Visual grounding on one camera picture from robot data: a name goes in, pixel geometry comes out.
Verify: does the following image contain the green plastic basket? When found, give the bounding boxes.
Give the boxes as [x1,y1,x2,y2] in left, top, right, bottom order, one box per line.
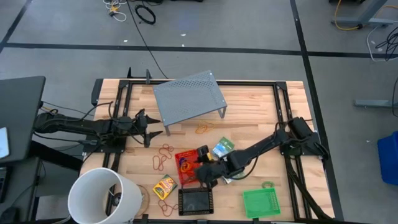
[242,187,282,220]

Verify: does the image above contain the blue green card packet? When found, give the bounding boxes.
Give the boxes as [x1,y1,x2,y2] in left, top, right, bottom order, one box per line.
[212,136,236,158]

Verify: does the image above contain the white lamp shade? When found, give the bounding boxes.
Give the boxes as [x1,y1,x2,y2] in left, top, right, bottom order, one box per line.
[67,167,143,224]

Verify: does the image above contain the black side desk top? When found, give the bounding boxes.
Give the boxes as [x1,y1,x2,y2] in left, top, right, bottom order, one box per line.
[0,75,47,165]

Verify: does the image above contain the grey desk leg frame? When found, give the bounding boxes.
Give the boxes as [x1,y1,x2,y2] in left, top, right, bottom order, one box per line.
[330,0,396,29]

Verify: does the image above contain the clear plastic supplies packet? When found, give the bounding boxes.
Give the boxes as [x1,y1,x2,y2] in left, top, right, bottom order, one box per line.
[221,171,246,185]

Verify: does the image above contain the blue plastic bin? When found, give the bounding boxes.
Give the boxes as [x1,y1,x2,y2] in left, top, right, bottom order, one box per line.
[377,130,398,187]

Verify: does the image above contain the black table frame rails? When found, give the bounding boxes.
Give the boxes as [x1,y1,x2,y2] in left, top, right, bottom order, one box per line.
[91,77,345,224]

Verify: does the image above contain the red rubber band bundle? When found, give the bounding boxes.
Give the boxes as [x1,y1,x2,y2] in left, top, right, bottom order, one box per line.
[152,143,175,172]
[158,199,180,218]

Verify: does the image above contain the long black floor cable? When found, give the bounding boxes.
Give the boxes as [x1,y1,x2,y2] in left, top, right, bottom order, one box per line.
[126,0,169,80]

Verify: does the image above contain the red plastic basket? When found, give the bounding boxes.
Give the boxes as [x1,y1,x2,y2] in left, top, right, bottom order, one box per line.
[174,149,203,187]

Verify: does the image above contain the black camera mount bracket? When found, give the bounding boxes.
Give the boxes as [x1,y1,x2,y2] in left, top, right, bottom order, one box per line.
[126,67,153,85]

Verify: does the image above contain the round wooden lamp base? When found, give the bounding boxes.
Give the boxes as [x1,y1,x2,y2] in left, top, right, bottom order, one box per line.
[134,184,151,218]

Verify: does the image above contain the black side desk frame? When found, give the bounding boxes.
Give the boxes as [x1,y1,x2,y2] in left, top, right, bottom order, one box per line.
[29,139,84,172]

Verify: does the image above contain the black plastic basket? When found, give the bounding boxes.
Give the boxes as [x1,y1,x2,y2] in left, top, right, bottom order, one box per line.
[178,187,215,217]

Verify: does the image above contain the black cable bundle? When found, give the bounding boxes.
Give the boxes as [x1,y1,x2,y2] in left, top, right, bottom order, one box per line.
[375,26,398,62]

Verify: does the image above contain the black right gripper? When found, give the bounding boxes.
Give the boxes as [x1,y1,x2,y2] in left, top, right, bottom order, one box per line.
[195,144,227,189]

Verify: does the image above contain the yellow Crayola crayon box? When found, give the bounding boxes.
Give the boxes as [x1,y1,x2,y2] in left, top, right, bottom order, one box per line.
[152,174,178,201]

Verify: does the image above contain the grey perforated metal riser shelf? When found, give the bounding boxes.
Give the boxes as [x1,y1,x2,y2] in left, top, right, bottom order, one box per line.
[152,69,228,137]

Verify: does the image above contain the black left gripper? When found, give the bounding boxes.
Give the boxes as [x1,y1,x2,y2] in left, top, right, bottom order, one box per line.
[124,108,164,148]

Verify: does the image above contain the black table edge pad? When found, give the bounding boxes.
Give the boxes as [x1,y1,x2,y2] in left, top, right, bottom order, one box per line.
[91,78,104,106]

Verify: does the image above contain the white cable bundle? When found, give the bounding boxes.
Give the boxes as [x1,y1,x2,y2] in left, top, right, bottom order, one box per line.
[102,0,128,22]

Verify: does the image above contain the black coiled floor cable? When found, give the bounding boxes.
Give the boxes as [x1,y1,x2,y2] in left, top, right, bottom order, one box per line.
[134,4,157,26]

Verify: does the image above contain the yellow floor cable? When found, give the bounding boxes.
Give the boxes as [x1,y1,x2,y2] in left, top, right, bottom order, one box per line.
[334,0,363,31]

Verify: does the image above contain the grey desk foot bar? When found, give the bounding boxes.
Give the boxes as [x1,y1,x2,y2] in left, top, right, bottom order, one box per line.
[354,98,398,110]

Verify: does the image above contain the yellow rubber band bundle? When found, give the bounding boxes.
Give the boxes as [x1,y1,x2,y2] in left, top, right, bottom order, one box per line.
[195,120,215,135]

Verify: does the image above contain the black lamp socket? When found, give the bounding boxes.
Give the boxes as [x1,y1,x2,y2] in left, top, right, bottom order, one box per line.
[111,192,123,208]

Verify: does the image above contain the white flat device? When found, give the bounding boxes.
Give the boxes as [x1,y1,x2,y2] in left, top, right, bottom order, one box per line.
[0,126,11,159]

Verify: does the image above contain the white floor cable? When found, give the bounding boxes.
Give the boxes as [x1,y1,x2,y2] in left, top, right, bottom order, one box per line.
[366,24,398,62]

